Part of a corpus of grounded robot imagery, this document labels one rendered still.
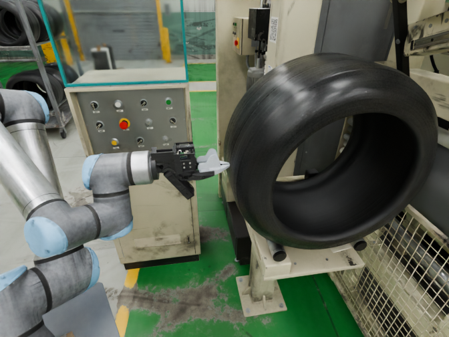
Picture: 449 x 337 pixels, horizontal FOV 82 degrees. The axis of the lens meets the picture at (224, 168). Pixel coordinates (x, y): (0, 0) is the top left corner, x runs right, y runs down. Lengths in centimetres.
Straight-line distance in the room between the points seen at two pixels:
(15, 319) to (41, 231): 40
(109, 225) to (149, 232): 107
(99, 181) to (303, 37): 75
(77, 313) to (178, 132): 89
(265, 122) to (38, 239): 54
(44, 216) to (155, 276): 139
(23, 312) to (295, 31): 116
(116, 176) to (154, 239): 115
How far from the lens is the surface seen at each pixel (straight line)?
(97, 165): 72
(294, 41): 97
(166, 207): 163
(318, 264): 104
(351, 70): 67
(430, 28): 103
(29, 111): 111
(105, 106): 142
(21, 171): 80
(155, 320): 183
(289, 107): 61
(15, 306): 100
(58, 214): 68
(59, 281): 104
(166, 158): 69
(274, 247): 89
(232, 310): 181
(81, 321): 122
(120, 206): 73
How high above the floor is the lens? 158
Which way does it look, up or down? 32 degrees down
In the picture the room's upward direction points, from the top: straight up
